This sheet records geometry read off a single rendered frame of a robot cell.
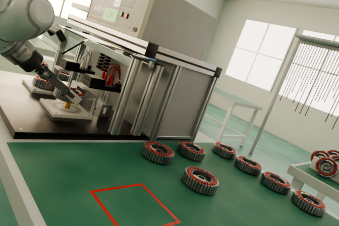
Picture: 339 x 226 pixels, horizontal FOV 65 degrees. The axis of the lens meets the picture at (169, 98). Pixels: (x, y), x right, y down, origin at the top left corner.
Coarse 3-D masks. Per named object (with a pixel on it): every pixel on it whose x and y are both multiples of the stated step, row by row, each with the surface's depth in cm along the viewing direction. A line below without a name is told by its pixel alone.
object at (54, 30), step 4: (52, 28) 78; (56, 28) 77; (48, 32) 83; (52, 32) 78; (56, 32) 75; (60, 32) 76; (60, 36) 76; (64, 36) 77; (60, 40) 77; (64, 40) 78
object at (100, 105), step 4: (100, 100) 110; (92, 104) 111; (96, 104) 109; (100, 104) 107; (104, 104) 107; (108, 104) 109; (92, 108) 111; (96, 108) 108; (100, 108) 106; (108, 108) 109; (96, 112) 108; (100, 112) 107; (108, 112) 109; (100, 116) 107; (104, 116) 109; (108, 116) 110
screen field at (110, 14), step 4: (108, 8) 113; (104, 12) 115; (108, 12) 112; (112, 12) 110; (116, 12) 108; (104, 16) 114; (108, 16) 112; (112, 16) 110; (116, 16) 108; (108, 20) 112; (112, 20) 110
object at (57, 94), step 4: (56, 88) 96; (72, 88) 103; (56, 92) 95; (60, 92) 94; (76, 92) 102; (80, 92) 101; (56, 96) 95; (60, 96) 94; (64, 96) 94; (80, 96) 97; (84, 96) 99; (64, 100) 94; (68, 100) 95
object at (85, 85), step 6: (84, 78) 103; (90, 78) 100; (96, 78) 101; (102, 78) 105; (78, 84) 101; (84, 84) 102; (90, 84) 100; (96, 84) 102; (102, 84) 103; (114, 84) 114; (102, 90) 111; (108, 90) 106; (114, 90) 108; (120, 90) 109; (102, 96) 111; (108, 96) 108
